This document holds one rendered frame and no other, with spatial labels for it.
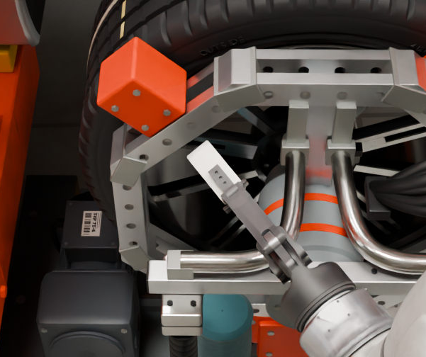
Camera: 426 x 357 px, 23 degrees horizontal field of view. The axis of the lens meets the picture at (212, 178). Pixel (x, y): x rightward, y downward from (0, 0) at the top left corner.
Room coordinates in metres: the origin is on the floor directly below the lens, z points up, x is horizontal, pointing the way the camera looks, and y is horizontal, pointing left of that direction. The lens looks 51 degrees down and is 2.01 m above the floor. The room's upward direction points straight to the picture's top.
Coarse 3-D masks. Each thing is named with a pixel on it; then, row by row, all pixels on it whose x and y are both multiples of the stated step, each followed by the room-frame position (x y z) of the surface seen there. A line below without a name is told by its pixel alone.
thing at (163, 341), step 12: (144, 276) 1.22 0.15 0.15; (144, 288) 1.17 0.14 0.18; (144, 300) 1.15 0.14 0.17; (156, 300) 1.15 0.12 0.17; (144, 312) 1.13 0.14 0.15; (156, 312) 1.13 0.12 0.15; (144, 324) 1.10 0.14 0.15; (156, 324) 1.10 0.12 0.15; (144, 336) 1.07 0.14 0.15; (156, 336) 1.07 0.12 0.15; (168, 336) 1.07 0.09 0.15; (144, 348) 1.04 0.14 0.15; (156, 348) 1.04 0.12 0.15; (168, 348) 1.04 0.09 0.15
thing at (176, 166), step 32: (256, 128) 0.99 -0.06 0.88; (384, 128) 0.97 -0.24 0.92; (416, 128) 0.97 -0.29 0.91; (224, 160) 1.13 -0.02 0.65; (256, 160) 0.96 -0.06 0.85; (384, 160) 0.98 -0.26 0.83; (416, 160) 1.07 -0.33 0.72; (160, 192) 0.97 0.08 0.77; (192, 192) 0.96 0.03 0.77; (256, 192) 0.97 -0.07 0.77; (192, 224) 0.97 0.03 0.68; (224, 224) 0.97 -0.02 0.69; (384, 224) 0.96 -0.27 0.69; (416, 224) 0.95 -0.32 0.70
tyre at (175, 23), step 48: (144, 0) 1.04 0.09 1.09; (192, 0) 0.99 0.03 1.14; (240, 0) 0.96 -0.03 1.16; (288, 0) 0.95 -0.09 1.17; (336, 0) 0.95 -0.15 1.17; (384, 0) 0.95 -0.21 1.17; (96, 48) 1.06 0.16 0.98; (192, 48) 0.94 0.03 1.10; (240, 48) 0.94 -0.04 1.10; (384, 48) 0.94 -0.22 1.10; (96, 96) 0.95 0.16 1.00; (96, 144) 0.94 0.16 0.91; (96, 192) 0.94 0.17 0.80
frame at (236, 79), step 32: (224, 64) 0.90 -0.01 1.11; (256, 64) 0.89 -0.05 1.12; (288, 64) 0.90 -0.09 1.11; (320, 64) 0.90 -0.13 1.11; (352, 64) 0.90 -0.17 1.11; (384, 64) 0.90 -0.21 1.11; (416, 64) 0.89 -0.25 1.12; (192, 96) 0.90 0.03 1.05; (224, 96) 0.85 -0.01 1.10; (256, 96) 0.85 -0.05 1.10; (288, 96) 0.86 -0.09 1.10; (320, 96) 0.86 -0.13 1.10; (352, 96) 0.86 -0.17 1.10; (384, 96) 0.86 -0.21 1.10; (416, 96) 0.85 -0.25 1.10; (128, 128) 0.90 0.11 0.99; (192, 128) 0.86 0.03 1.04; (128, 160) 0.86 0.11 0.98; (160, 160) 0.86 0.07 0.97; (128, 192) 0.86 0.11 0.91; (128, 224) 0.87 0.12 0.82; (128, 256) 0.86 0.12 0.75; (160, 256) 0.87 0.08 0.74
